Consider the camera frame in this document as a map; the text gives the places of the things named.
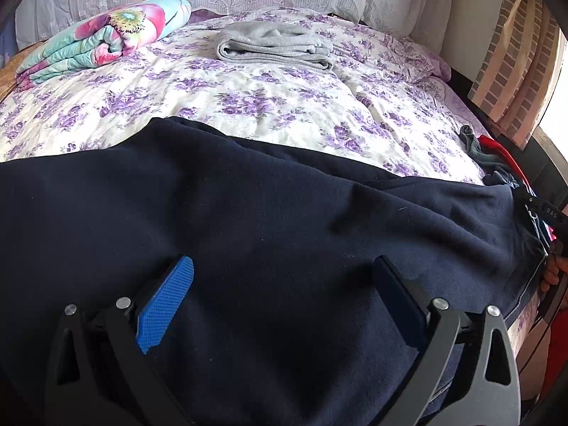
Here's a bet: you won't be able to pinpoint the blue cloth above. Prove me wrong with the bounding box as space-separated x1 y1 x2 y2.
481 166 524 189

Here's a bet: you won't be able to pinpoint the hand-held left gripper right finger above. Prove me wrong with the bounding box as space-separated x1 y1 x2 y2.
373 255 521 426

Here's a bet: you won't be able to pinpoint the orange-brown bed mat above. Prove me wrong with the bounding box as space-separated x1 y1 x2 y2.
0 40 45 98

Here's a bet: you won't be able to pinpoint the purple floral bedsheet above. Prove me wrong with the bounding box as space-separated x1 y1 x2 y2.
0 9 533 356

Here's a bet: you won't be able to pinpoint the red cloth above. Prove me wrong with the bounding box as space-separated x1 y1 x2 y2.
478 135 533 187

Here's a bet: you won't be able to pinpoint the folded grey blanket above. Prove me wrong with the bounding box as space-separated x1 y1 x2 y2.
216 21 334 72

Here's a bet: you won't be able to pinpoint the pile of clothes at edge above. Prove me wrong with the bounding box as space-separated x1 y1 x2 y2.
444 75 568 200

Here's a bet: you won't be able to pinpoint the person's right hand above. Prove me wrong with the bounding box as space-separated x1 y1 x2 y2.
539 257 568 294

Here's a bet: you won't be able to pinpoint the person's red clothing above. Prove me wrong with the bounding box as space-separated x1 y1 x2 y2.
539 315 568 404

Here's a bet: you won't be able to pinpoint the grey-green cloth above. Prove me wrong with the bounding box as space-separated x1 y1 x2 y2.
459 125 498 165

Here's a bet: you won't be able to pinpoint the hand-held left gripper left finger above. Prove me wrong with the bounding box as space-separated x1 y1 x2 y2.
44 254 196 426

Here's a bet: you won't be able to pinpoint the folded colourful floral quilt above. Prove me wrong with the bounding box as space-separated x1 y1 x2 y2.
15 0 192 85

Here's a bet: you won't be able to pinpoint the dark navy pants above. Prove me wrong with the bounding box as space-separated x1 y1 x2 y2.
0 116 551 426

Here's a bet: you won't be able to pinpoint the brick patterned curtain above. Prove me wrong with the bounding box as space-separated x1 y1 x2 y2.
468 0 562 149

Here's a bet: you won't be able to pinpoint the black printed strap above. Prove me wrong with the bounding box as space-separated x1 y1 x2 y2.
512 186 568 228

